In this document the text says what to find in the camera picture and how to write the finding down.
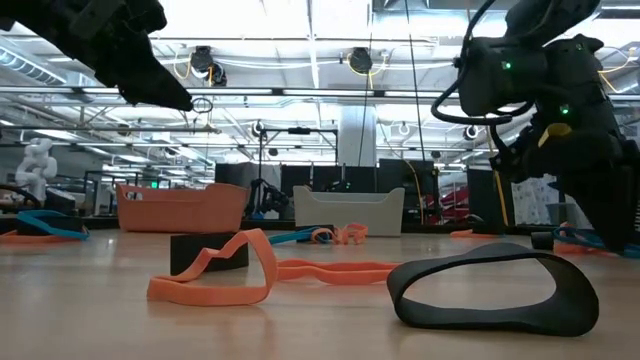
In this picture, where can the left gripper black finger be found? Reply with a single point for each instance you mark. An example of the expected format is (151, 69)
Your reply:
(150, 102)
(140, 82)

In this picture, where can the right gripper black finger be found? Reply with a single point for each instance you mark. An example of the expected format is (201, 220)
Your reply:
(635, 210)
(610, 205)

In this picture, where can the black background robot arm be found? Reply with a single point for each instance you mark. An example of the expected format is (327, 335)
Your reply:
(270, 200)

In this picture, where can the grey chair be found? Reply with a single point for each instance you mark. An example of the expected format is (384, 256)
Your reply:
(557, 215)

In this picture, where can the patterned white cloth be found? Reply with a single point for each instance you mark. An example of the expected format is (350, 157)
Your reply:
(530, 200)

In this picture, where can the small round ceiling reel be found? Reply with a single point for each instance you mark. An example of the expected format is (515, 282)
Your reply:
(470, 132)
(258, 129)
(404, 128)

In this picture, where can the dark grey partition panel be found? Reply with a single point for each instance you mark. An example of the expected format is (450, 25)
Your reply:
(235, 175)

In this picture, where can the orange plastic basket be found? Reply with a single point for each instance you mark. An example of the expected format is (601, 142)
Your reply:
(180, 210)

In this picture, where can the narrow black panel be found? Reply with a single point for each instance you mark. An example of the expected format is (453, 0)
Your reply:
(480, 200)

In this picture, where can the white robot figure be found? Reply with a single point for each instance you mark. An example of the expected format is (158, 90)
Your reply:
(36, 167)

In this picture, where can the dark grey box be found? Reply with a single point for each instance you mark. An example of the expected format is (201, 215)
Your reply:
(60, 202)

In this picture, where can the red object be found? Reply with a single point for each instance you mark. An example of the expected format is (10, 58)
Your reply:
(457, 205)

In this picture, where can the black metal gantry stand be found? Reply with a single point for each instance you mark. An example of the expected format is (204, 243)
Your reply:
(299, 130)

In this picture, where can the black curved tube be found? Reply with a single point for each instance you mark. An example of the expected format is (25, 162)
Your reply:
(15, 187)

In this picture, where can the black partition panel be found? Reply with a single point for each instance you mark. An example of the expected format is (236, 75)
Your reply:
(325, 179)

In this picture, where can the light grey plastic basket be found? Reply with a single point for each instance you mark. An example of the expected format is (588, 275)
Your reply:
(350, 210)

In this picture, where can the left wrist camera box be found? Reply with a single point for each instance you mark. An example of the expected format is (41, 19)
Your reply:
(147, 15)

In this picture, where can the long ceiling light rail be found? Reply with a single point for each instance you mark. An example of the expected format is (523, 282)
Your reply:
(300, 91)

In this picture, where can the black aluminium table frame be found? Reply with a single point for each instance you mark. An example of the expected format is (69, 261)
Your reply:
(260, 225)

